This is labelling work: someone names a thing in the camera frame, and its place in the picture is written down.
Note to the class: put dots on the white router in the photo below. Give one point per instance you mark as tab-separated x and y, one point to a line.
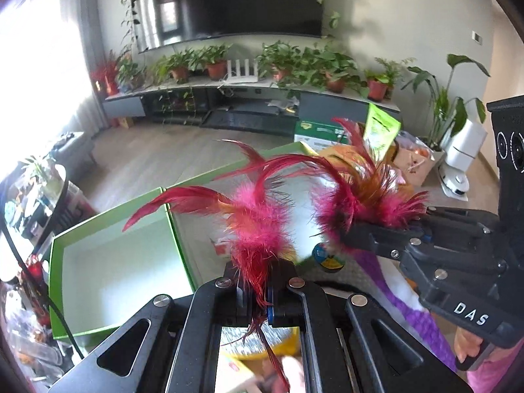
241	74

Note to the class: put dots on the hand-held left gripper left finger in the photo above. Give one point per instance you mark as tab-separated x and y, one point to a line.
233	307

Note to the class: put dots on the large leafy plant white pot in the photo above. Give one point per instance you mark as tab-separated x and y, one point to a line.
444	106

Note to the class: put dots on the small red white packet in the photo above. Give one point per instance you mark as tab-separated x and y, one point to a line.
223	247

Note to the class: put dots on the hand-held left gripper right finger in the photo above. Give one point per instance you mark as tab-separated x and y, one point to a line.
272	317

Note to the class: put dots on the red flower decoration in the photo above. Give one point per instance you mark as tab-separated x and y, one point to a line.
106	75

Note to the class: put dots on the dark grey ottoman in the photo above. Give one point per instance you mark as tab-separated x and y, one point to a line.
73	149

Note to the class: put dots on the grey television cabinet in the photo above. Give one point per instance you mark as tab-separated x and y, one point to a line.
123	106

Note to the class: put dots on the person's right hand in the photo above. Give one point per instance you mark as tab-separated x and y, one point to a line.
466	348

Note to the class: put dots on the red pink feather toy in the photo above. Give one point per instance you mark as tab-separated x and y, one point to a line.
368	196
254	221

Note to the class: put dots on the row of potted plants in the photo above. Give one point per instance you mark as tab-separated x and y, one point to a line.
217	69

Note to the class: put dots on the white sheer curtain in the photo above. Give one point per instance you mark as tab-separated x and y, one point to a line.
49	49

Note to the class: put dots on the white wall switch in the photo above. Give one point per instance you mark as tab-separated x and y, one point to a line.
475	37

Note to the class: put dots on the person's right forearm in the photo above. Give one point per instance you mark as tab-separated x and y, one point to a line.
499	370

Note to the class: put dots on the dark oval coffee table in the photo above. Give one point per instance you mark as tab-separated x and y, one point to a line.
64	184

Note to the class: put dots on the small potted grass plant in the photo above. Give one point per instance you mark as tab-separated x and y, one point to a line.
39	168

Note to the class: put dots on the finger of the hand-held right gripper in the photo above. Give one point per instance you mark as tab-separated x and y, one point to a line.
380	241
462	223

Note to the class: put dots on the green open box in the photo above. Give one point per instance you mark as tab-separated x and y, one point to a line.
114	262
192	245

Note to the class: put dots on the green white carton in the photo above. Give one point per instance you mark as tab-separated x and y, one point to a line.
315	135

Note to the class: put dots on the purple white round rug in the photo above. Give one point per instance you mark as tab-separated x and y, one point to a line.
409	315

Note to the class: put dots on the black wall television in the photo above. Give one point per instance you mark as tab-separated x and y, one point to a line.
237	4

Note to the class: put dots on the small round printed can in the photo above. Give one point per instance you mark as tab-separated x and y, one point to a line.
327	256

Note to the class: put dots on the white robot vacuum dock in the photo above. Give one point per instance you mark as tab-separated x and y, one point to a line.
466	143

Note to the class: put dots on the green standing packet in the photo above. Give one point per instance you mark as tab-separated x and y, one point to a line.
380	131

